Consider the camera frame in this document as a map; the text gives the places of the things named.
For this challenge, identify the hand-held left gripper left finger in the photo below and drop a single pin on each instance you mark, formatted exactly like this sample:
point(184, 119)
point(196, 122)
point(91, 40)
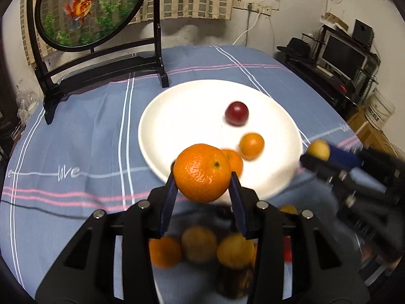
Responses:
point(170, 201)

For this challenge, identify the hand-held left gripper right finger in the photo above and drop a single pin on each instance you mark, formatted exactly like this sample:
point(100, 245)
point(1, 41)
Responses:
point(238, 204)

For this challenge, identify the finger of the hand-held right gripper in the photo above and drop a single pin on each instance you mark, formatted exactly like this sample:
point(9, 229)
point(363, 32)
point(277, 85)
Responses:
point(343, 158)
point(319, 166)

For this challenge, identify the pale yellow round fruit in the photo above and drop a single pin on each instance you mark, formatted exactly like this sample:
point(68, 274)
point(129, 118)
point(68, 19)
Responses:
point(318, 148)

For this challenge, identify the large orange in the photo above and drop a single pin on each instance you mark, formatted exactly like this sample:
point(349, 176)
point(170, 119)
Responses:
point(202, 172)

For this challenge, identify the yellow orange fruit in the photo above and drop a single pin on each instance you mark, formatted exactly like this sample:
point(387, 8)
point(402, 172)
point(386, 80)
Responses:
point(235, 250)

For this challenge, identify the small orange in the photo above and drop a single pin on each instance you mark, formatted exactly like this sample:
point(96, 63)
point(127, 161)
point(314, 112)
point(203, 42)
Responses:
point(164, 251)
point(251, 145)
point(288, 209)
point(236, 162)

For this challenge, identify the green orange mandarin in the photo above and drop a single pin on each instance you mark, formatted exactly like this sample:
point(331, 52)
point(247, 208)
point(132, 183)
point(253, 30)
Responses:
point(199, 243)

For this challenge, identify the small red fruit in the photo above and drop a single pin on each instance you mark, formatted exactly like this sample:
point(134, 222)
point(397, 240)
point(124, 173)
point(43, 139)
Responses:
point(286, 251)

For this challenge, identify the dark brown round fruit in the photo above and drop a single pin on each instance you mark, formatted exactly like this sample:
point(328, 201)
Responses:
point(235, 281)

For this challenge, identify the white plate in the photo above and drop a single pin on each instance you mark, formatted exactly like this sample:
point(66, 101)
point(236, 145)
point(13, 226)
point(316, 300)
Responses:
point(183, 114)

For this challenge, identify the cardboard box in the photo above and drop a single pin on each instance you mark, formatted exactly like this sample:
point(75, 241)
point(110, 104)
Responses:
point(370, 134)

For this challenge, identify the white plastic bucket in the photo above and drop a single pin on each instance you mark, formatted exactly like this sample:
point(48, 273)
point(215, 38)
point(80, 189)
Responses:
point(379, 109)

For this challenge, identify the black low cabinet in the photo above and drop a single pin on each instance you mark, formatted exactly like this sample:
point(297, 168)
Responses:
point(319, 80)

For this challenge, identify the red plum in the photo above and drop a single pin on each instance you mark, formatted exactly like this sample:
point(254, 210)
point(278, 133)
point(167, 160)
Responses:
point(236, 113)

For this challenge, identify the computer monitor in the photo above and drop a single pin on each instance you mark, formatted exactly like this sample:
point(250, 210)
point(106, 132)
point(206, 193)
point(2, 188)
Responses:
point(343, 57)

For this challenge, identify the blue plaid tablecloth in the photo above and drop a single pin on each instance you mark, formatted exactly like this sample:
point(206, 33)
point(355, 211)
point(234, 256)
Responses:
point(79, 139)

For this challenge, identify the black hat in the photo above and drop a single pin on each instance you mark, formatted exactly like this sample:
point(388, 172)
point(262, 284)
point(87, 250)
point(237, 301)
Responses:
point(296, 49)

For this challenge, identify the black speaker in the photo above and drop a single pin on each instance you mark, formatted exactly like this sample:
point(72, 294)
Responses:
point(363, 31)

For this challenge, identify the clear plastic bag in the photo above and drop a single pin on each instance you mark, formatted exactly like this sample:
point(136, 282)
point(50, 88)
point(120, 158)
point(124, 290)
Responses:
point(27, 104)

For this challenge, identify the round goldfish screen black stand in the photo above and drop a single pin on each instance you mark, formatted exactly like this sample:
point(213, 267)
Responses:
point(95, 6)

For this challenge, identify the white wall socket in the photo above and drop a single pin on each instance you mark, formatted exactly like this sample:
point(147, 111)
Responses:
point(240, 3)

